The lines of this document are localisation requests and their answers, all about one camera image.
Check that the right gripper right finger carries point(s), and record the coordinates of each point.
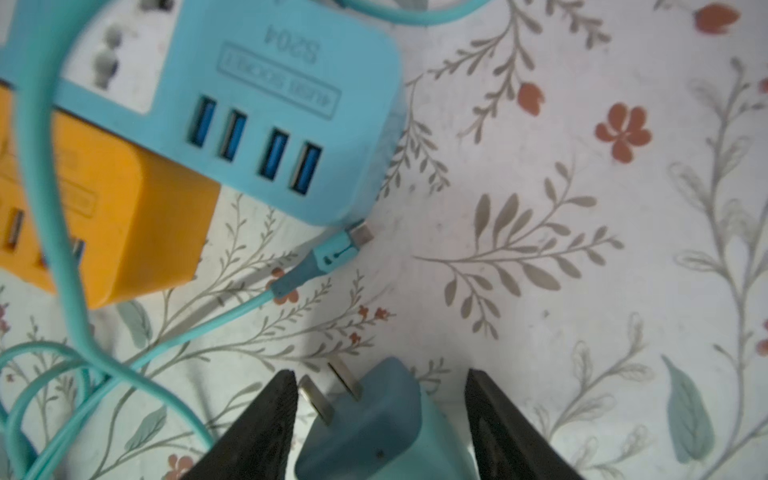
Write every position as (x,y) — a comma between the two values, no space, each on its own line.
(506,444)

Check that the teal power strip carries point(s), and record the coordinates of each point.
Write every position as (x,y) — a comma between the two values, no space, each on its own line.
(289,102)

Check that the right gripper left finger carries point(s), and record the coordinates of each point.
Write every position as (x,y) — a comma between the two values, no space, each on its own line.
(257,444)

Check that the orange power strip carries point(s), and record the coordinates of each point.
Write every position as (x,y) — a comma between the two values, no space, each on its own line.
(137,221)

